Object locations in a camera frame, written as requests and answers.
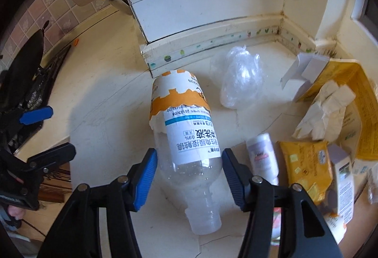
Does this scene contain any black wok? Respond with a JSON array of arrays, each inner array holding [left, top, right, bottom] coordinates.
[[0, 20, 51, 117]]

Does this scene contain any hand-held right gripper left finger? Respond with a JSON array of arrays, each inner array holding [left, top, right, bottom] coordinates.
[[37, 148, 158, 258]]

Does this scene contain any crumpled white tissue paper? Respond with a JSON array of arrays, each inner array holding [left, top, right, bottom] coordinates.
[[292, 81, 356, 141]]

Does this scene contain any person's left hand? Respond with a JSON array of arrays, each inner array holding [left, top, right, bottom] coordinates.
[[6, 205, 22, 221]]

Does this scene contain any small white bottle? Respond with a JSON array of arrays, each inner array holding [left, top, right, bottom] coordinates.
[[246, 133, 279, 186]]

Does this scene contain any yellow cracker packet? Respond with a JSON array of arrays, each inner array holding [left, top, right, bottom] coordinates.
[[278, 141, 330, 205]]

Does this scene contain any clear plastic bag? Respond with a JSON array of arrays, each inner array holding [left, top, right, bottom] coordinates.
[[219, 45, 265, 109]]

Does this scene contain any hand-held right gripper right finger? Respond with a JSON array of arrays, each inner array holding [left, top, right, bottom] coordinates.
[[221, 148, 344, 258]]

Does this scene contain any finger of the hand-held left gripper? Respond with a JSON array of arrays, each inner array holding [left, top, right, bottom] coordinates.
[[18, 143, 77, 185], [0, 106, 54, 143]]

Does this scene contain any small white purple box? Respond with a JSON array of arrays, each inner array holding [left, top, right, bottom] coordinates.
[[326, 144, 355, 224]]

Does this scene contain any yellow cardboard box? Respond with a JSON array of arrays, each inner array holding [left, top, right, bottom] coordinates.
[[280, 52, 378, 162]]

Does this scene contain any clear plastic bottle white label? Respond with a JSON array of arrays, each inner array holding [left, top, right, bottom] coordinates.
[[149, 69, 223, 235]]

